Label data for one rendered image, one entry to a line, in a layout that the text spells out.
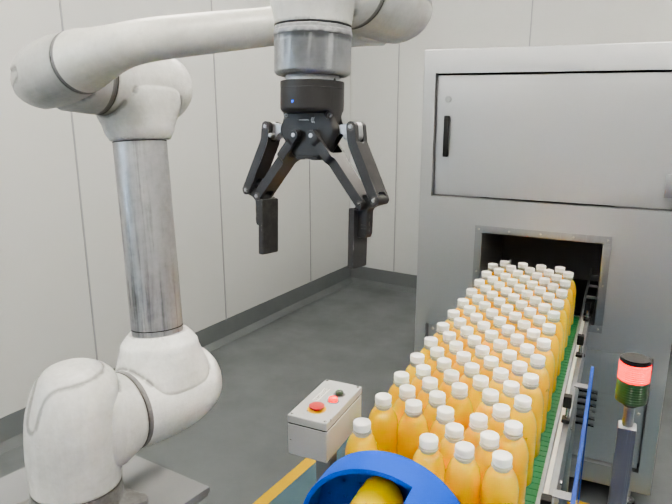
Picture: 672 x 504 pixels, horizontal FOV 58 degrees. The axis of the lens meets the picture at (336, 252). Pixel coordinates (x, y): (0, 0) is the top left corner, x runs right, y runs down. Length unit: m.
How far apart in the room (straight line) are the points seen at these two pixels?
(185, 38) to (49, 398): 0.62
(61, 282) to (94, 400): 2.67
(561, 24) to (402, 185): 1.88
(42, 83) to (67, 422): 0.55
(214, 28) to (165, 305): 0.54
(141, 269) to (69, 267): 2.58
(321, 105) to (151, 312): 0.65
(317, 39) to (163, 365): 0.73
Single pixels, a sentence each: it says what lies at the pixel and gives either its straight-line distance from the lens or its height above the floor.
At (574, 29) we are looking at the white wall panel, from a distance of 5.27.
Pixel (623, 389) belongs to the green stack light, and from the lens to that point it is 1.47.
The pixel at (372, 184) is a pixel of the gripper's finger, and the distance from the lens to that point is 0.68.
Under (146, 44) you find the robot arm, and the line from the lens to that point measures 0.95.
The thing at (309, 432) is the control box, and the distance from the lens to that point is 1.43.
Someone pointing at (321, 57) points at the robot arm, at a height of 1.84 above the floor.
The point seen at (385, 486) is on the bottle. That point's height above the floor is 1.20.
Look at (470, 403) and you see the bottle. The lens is 1.57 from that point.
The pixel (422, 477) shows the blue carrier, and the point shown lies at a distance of 1.03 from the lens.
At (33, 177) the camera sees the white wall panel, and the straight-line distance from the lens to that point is 3.61.
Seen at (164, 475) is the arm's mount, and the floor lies 1.06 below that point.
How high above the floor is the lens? 1.80
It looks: 14 degrees down
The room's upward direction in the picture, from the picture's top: straight up
